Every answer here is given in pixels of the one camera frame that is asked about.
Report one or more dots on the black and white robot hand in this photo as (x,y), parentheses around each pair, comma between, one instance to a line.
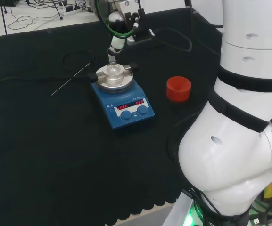
(117,42)

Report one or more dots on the heater with blue base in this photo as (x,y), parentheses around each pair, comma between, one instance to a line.
(128,103)

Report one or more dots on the clear round-bottom glass flask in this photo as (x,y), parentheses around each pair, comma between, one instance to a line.
(112,68)

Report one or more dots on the white power strip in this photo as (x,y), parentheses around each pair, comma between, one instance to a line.
(78,10)

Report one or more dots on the thin metal probe rod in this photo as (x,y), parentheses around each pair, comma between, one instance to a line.
(69,79)

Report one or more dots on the small grey tape piece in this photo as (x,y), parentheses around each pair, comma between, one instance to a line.
(48,30)

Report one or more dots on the red ribbed plastic cup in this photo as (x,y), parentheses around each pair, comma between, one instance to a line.
(178,90)

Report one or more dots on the black bench cloth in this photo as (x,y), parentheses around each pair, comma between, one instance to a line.
(55,153)

